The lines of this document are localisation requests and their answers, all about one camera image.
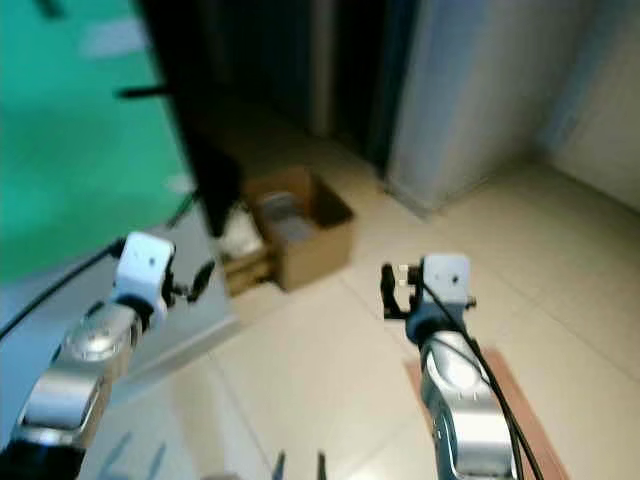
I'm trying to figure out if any grey item in box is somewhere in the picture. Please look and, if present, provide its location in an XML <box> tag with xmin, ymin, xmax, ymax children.
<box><xmin>256</xmin><ymin>190</ymin><xmax>316</xmax><ymax>243</ymax></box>

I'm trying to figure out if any green screen cloth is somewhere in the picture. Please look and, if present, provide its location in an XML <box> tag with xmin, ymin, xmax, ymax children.
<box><xmin>0</xmin><ymin>0</ymin><xmax>199</xmax><ymax>285</ymax></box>

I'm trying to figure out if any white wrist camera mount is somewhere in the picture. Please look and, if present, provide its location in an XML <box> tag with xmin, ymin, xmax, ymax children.
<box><xmin>421</xmin><ymin>253</ymin><xmax>474</xmax><ymax>307</ymax></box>
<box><xmin>112</xmin><ymin>231</ymin><xmax>177</xmax><ymax>307</ymax></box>

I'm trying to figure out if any white bag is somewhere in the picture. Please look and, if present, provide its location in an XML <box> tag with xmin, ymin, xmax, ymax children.
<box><xmin>222</xmin><ymin>210</ymin><xmax>267</xmax><ymax>263</ymax></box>

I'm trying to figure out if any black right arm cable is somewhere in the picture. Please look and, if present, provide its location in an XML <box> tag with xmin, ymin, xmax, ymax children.
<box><xmin>420</xmin><ymin>280</ymin><xmax>531</xmax><ymax>480</ymax></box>

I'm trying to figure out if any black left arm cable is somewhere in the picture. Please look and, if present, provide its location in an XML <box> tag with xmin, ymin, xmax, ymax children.
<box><xmin>0</xmin><ymin>236</ymin><xmax>129</xmax><ymax>341</ymax></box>

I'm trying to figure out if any black hook bar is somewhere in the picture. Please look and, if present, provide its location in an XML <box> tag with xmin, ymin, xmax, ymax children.
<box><xmin>116</xmin><ymin>84</ymin><xmax>171</xmax><ymax>101</ymax></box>

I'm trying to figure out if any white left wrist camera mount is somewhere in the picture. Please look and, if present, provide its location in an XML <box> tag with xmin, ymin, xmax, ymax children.
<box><xmin>112</xmin><ymin>231</ymin><xmax>177</xmax><ymax>307</ymax></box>

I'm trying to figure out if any wooden slatted crate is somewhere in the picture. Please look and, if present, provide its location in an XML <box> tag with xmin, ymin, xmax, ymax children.
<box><xmin>222</xmin><ymin>250</ymin><xmax>279</xmax><ymax>297</ymax></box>

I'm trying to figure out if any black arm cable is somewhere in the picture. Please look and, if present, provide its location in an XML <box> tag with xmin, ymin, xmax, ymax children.
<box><xmin>0</xmin><ymin>236</ymin><xmax>129</xmax><ymax>341</ymax></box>
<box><xmin>420</xmin><ymin>280</ymin><xmax>531</xmax><ymax>480</ymax></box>

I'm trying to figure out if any grey door panel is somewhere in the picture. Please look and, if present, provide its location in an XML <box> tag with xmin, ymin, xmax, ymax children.
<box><xmin>382</xmin><ymin>0</ymin><xmax>623</xmax><ymax>217</ymax></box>

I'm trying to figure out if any brown floor mat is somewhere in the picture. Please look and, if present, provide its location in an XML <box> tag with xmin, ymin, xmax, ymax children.
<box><xmin>403</xmin><ymin>346</ymin><xmax>573</xmax><ymax>480</ymax></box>

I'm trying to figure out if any brown cardboard box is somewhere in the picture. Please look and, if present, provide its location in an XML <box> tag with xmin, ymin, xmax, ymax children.
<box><xmin>240</xmin><ymin>164</ymin><xmax>358</xmax><ymax>294</ymax></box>

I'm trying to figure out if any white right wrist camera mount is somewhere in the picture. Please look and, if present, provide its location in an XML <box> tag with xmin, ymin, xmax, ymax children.
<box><xmin>421</xmin><ymin>253</ymin><xmax>474</xmax><ymax>307</ymax></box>

